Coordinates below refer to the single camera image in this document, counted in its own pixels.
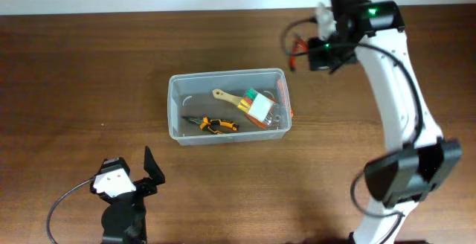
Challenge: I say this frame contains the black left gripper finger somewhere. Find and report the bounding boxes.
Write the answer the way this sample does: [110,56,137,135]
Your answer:
[144,146,165,184]
[100,157,130,175]

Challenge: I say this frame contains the red handled cutting pliers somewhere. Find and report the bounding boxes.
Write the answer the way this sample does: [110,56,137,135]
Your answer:
[289,34,308,72]

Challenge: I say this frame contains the orange perforated strip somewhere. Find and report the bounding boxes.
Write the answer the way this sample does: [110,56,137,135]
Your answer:
[277,79,294,118]

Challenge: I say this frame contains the orange black long-nose pliers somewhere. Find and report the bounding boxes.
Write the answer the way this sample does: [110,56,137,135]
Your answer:
[182,116,239,135]

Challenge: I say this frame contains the clear plastic container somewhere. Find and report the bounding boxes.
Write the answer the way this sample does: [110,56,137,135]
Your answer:
[167,68,292,146]

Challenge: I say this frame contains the wooden handled orange scraper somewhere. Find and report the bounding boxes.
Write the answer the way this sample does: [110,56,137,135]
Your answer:
[212,89,280,129]

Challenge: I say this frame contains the clear screwdriver bit case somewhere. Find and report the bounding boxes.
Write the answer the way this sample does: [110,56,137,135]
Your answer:
[238,89,276,126]

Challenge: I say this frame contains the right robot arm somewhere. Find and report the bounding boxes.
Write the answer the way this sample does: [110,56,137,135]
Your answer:
[167,0,462,243]

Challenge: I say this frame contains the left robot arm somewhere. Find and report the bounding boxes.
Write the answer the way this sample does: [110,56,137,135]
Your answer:
[90,157,157,244]

